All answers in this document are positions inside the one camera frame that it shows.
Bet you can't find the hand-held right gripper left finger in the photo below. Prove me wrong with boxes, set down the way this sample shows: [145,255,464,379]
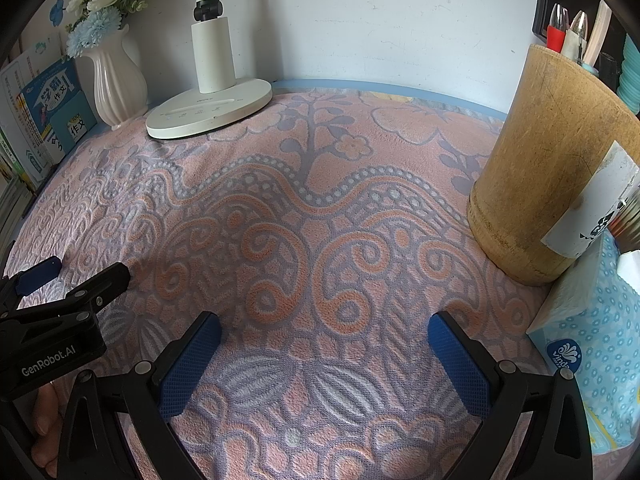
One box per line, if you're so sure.
[57,311,223,480]

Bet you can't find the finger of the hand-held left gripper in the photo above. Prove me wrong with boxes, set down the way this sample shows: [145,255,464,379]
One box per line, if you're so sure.
[0,256,63,311]
[10,262,132,323]

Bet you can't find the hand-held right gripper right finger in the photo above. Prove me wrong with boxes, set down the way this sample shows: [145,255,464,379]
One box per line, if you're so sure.
[427,311,596,480]

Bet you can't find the person's left hand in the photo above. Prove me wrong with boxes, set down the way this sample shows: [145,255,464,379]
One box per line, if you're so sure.
[30,380,68,480]

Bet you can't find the stack of thin books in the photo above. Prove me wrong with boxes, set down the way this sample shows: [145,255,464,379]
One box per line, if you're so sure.
[0,125,41,221]

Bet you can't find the blue tissue pack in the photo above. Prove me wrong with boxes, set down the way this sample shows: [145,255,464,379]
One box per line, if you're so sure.
[525,232,640,456]

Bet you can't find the blue cover workbook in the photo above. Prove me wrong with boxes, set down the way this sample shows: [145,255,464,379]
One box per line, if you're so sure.
[15,55,98,166]

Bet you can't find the pink patterned blanket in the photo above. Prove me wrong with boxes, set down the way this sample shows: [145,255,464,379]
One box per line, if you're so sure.
[2,87,640,480]

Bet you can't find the white ribbed vase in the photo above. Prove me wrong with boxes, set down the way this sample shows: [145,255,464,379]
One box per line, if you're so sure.
[80,25,150,131]

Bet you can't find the white cover book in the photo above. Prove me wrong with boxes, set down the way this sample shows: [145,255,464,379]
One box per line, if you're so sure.
[0,30,71,111]

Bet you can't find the bamboo pen holder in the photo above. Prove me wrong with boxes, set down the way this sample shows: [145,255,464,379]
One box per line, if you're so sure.
[467,44,640,286]

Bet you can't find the white desk lamp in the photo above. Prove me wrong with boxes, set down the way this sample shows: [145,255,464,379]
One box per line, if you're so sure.
[145,0,273,141]

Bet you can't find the blue white artificial flowers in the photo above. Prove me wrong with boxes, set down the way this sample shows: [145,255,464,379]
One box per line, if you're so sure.
[50,0,201,58]

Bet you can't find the white pen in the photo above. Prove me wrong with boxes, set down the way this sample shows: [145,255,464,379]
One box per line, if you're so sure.
[560,10,588,66]

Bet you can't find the red pen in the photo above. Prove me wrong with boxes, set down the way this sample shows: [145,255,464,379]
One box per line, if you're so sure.
[546,4,571,53]

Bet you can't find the cream flat stick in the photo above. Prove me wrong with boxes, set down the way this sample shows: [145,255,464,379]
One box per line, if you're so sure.
[582,0,613,68]

